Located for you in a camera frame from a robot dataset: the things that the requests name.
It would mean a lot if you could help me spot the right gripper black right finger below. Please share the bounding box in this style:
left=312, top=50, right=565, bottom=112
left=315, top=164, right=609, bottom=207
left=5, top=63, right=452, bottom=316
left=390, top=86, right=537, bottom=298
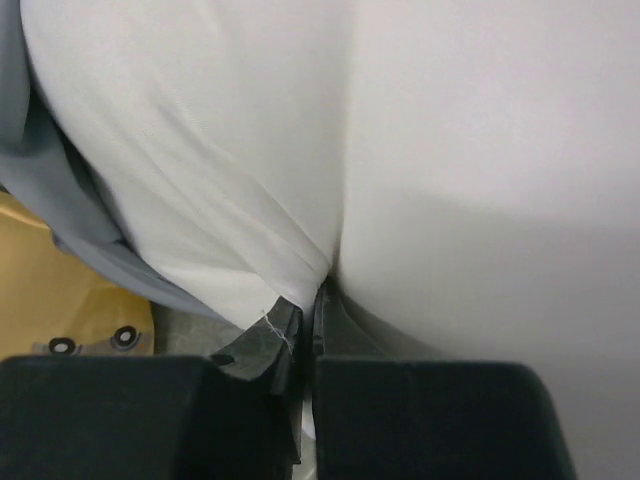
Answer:
left=312, top=282, right=576, bottom=480

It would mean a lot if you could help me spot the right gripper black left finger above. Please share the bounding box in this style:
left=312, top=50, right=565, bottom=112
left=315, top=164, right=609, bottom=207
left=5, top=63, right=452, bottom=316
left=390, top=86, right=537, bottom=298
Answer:
left=1, top=300, right=305, bottom=479

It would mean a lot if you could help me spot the white pillow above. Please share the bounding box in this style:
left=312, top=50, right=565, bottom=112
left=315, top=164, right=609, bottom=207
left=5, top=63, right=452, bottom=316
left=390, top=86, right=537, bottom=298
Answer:
left=21, top=1, right=639, bottom=479

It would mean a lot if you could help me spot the grey pillowcase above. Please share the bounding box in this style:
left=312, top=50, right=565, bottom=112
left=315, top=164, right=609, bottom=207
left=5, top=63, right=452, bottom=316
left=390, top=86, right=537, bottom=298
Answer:
left=1, top=1, right=223, bottom=320

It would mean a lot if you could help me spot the yellow cartoon print pillow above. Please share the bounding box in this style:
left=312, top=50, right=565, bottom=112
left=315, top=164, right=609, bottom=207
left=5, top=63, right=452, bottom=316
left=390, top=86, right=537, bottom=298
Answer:
left=1, top=193, right=154, bottom=359

